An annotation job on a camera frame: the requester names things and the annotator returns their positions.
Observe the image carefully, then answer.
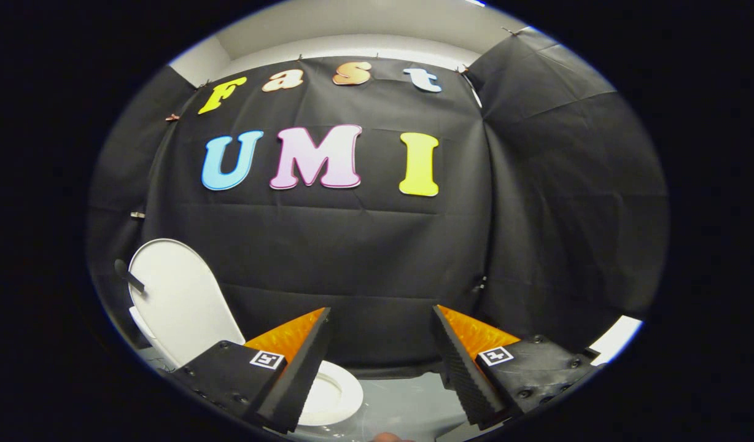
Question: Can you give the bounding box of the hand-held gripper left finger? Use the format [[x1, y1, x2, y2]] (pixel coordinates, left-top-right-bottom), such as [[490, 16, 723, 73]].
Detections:
[[170, 307, 333, 434]]

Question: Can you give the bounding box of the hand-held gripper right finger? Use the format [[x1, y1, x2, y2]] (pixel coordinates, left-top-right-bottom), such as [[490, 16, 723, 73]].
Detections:
[[431, 304, 602, 430]]

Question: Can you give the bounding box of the white toilet lid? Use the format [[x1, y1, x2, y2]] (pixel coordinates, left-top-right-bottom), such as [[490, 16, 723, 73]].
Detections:
[[128, 238, 247, 370]]

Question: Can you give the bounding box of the black pull strap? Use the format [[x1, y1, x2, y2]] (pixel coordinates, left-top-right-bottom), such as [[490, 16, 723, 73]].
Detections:
[[114, 258, 146, 295]]

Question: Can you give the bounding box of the white toilet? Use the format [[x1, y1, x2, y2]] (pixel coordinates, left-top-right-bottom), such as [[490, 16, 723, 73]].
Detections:
[[129, 306, 365, 428]]

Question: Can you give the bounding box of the black backdrop cloth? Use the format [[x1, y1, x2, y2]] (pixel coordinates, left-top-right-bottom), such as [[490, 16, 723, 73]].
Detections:
[[87, 28, 670, 380]]

